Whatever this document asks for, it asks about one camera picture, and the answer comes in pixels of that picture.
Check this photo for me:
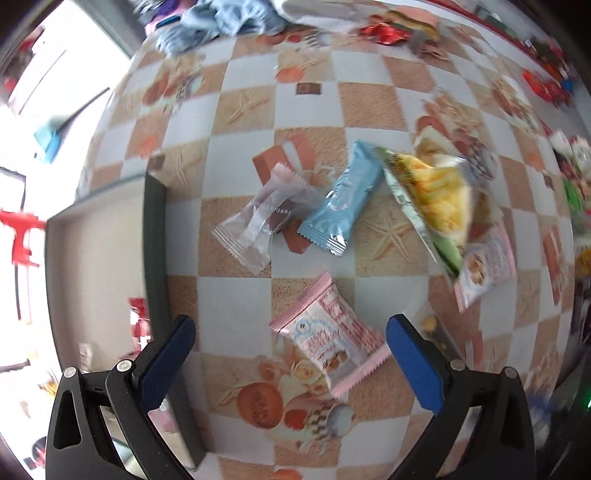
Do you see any blue dustpan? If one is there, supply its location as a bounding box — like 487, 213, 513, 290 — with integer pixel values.
34, 88, 109, 164

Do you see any red plastic stool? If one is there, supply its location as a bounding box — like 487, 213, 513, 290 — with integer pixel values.
0, 210, 46, 267

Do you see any translucent white snack packet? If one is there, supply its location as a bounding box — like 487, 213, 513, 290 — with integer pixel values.
212, 163, 325, 275

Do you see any light blue snack packet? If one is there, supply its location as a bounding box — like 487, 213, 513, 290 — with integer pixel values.
297, 141, 384, 257

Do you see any dark green storage box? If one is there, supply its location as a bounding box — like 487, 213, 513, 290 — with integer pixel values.
45, 174, 205, 474

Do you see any yellow fries chip bag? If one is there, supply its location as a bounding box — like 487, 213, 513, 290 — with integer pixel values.
374, 126, 479, 280

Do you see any pink Crispy Cranberry snack packet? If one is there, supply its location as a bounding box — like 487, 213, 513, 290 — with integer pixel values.
270, 271, 391, 398

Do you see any clear dark seed bar packet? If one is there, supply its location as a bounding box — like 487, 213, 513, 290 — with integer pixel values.
420, 315, 464, 362

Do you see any light blue clothing heap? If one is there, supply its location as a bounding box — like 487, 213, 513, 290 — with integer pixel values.
155, 1, 287, 57

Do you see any red foil snack packet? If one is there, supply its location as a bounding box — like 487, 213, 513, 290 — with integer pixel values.
359, 22, 413, 46

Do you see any red candy packet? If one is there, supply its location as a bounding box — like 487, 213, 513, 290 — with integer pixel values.
128, 297, 152, 353

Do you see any white cloth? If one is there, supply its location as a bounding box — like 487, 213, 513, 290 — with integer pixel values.
271, 0, 363, 30

